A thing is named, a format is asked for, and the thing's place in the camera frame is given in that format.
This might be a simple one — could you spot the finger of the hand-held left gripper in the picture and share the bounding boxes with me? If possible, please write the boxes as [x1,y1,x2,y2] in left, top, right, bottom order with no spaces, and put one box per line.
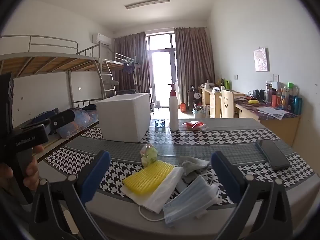
[15,118,52,130]
[48,109,76,135]

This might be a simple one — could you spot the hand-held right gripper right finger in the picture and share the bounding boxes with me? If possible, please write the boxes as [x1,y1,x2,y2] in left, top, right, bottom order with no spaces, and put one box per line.
[211,151,293,240]

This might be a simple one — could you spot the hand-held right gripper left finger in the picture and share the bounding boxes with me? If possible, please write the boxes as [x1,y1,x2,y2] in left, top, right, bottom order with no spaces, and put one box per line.
[29,150,112,240]

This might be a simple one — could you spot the grey cloth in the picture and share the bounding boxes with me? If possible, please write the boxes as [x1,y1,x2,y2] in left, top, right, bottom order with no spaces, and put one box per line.
[178,156,210,183]

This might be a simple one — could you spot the blue face mask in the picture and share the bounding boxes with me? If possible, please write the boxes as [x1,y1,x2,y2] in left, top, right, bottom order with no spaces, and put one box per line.
[162,175,219,228]

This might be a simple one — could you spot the yellow ribbed sponge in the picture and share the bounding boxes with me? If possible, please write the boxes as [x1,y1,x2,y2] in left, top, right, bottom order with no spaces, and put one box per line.
[122,160,175,196]

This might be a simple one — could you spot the green tissue packet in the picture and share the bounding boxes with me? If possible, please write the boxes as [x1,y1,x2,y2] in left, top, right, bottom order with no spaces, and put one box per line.
[140,144,159,167]

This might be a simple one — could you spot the white foam box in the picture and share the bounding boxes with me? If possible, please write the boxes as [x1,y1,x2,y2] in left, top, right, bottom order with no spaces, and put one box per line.
[96,92,151,143]

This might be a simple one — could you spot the person's left hand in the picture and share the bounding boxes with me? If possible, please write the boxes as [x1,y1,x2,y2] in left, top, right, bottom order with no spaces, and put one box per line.
[0,145,44,192]

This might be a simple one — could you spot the blue patterned quilt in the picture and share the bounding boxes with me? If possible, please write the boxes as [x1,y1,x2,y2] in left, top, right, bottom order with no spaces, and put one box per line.
[56,107,99,139]

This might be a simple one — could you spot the houndstooth tablecloth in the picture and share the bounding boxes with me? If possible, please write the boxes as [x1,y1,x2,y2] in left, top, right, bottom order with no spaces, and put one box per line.
[45,117,316,205]

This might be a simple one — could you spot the black phone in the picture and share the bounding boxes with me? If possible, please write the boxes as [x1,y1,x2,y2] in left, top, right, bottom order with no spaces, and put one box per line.
[255,139,290,171]

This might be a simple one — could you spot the metal bunk bed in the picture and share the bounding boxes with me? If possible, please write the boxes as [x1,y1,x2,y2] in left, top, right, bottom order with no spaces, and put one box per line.
[0,35,118,155]
[100,52,140,98]

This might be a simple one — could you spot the red snack packet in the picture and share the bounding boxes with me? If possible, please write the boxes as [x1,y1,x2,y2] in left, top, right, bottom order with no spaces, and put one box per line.
[181,121,208,130]

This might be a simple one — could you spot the white floor bucket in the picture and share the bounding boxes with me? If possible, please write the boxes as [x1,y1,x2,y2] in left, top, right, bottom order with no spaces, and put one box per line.
[192,106,207,118]

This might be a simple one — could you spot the wooden desk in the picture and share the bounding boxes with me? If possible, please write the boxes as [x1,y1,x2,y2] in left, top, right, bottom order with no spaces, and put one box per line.
[199,86,247,118]
[234,97,300,147]

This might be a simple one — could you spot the wooden smiley chair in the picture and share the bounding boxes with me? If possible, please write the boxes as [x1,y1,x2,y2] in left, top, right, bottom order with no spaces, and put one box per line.
[220,89,235,118]

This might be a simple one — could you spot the white printed papers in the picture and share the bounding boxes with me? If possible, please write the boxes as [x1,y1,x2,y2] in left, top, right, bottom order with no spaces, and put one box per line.
[257,106,292,120]

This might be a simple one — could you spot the blue spray bottle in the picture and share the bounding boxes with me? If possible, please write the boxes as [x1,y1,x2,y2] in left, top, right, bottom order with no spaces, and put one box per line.
[155,100,165,131]

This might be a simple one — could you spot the white pump lotion bottle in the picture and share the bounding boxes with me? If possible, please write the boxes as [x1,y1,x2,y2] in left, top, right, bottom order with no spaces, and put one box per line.
[168,82,179,131]

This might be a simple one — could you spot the dark hanging garment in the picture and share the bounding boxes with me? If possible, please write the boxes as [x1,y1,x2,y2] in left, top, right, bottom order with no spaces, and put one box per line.
[123,60,135,75]

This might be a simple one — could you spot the brown curtain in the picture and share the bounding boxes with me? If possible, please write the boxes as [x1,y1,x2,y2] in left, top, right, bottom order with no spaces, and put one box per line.
[114,32,147,93]
[174,27,215,100]

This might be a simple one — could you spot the white air conditioner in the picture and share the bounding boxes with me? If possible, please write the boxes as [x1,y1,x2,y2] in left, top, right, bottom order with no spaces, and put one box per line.
[92,32,112,46]

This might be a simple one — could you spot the row of toiletry bottles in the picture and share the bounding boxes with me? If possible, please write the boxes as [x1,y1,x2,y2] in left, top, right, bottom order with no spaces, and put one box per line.
[265,81,303,115]

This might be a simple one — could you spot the balcony glass door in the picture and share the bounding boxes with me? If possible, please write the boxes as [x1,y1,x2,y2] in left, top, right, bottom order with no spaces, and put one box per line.
[146,31,177,108]

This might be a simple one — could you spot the ceiling tube light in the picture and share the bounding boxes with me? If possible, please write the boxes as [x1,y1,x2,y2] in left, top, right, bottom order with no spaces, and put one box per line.
[125,0,171,10]

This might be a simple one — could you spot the cartoon wall picture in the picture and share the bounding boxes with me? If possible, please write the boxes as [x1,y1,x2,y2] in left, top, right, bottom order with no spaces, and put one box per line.
[253,47,270,72]

